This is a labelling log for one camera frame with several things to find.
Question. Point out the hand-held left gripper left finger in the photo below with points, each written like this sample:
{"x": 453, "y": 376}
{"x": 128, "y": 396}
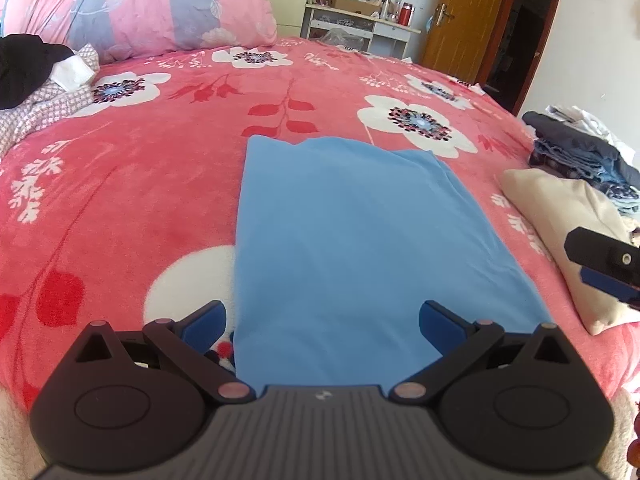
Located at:
{"x": 205, "y": 325}

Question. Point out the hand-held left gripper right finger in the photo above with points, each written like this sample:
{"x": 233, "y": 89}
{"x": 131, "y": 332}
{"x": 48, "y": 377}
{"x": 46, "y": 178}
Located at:
{"x": 440, "y": 327}

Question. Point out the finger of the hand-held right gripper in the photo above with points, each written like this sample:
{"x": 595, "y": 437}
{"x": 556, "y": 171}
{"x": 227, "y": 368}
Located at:
{"x": 600, "y": 280}

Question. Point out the blue printed T-shirt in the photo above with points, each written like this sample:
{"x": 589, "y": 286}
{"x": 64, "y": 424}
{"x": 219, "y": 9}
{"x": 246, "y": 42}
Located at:
{"x": 360, "y": 260}

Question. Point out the pile of dark clothes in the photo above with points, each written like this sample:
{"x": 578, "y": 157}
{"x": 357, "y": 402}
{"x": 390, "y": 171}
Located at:
{"x": 575, "y": 150}

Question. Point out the beige folded garment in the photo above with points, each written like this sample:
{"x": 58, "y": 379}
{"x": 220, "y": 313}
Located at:
{"x": 550, "y": 220}

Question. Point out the red floral blanket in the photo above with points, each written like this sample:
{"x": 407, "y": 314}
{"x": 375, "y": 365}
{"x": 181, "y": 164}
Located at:
{"x": 125, "y": 185}

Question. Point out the patterned checked garment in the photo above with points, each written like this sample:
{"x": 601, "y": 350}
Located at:
{"x": 40, "y": 105}

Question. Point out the white garment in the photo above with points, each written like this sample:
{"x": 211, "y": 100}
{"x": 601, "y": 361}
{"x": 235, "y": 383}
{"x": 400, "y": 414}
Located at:
{"x": 72, "y": 75}

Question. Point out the white desk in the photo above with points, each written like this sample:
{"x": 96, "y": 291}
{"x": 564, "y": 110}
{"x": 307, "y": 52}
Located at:
{"x": 395, "y": 32}

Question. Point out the wooden door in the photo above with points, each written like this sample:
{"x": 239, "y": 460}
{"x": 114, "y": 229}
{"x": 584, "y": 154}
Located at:
{"x": 470, "y": 10}

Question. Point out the clear plastic bag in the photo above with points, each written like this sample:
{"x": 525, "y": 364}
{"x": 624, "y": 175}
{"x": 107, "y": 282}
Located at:
{"x": 342, "y": 39}

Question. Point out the black garment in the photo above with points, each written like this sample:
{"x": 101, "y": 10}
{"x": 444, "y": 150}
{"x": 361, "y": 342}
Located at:
{"x": 25, "y": 70}

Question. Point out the red bottle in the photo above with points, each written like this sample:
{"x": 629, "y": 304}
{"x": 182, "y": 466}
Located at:
{"x": 405, "y": 15}

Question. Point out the pink floral pillow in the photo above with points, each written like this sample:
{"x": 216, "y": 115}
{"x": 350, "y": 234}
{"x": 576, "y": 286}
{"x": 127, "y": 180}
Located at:
{"x": 150, "y": 10}

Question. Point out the cardboard box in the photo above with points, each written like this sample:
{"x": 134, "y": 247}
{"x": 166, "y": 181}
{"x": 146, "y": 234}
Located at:
{"x": 352, "y": 5}

